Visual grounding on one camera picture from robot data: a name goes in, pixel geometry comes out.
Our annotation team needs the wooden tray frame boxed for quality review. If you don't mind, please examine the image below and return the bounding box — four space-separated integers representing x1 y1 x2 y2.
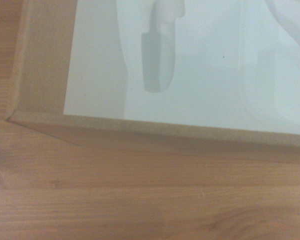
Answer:
6 0 300 166

